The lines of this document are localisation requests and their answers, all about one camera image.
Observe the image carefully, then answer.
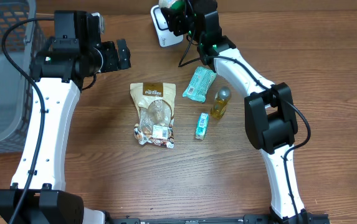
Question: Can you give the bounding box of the yellow liquid bottle grey cap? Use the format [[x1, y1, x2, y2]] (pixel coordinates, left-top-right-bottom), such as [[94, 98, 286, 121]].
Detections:
[[210, 86, 232, 119]]

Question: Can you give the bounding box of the green lid white jar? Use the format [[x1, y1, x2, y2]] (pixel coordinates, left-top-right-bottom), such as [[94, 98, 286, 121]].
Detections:
[[158, 0, 186, 10]]

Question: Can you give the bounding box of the grey plastic mesh basket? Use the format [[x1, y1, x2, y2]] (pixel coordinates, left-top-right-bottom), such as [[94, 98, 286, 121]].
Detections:
[[0, 0, 37, 153]]

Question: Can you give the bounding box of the white barcode scanner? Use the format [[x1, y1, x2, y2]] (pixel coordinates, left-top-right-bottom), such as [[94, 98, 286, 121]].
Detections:
[[150, 5, 184, 47]]

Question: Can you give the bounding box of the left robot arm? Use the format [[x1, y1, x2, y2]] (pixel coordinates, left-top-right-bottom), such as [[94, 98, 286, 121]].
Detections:
[[0, 11, 131, 224]]

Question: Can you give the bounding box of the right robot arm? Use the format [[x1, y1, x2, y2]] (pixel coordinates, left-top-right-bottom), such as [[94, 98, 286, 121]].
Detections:
[[158, 0, 314, 223]]

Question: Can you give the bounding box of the brown white snack bag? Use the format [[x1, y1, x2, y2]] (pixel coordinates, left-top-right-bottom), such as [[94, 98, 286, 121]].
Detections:
[[130, 83, 176, 149]]

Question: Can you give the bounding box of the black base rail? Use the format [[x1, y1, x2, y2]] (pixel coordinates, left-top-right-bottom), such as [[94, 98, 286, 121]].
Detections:
[[106, 210, 331, 224]]

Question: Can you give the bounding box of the Kleenex tissue pack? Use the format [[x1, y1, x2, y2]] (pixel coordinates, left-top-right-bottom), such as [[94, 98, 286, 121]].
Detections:
[[195, 113, 209, 140]]

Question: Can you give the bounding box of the teal snack packet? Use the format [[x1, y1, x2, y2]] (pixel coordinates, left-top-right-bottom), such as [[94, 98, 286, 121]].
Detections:
[[183, 67, 217, 103]]

